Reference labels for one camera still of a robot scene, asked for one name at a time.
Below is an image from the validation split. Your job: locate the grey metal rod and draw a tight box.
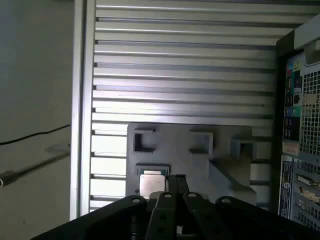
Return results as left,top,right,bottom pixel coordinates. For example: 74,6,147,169
0,142,72,188

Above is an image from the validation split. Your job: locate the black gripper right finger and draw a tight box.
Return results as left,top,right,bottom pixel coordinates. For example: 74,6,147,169
176,174,320,240

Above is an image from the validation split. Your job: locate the thin black floor cable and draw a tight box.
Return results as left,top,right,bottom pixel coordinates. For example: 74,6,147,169
0,123,72,146

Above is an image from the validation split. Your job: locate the black open PC case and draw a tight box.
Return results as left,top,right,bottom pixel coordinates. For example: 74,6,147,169
274,24,320,226

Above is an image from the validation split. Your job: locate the silver CPU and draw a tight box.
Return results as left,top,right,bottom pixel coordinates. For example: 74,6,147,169
137,167,168,196

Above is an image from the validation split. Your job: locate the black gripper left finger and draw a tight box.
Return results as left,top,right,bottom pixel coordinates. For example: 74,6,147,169
29,174,178,240

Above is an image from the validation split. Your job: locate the grey plastic parts rack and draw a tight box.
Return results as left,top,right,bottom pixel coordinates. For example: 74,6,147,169
124,121,258,208

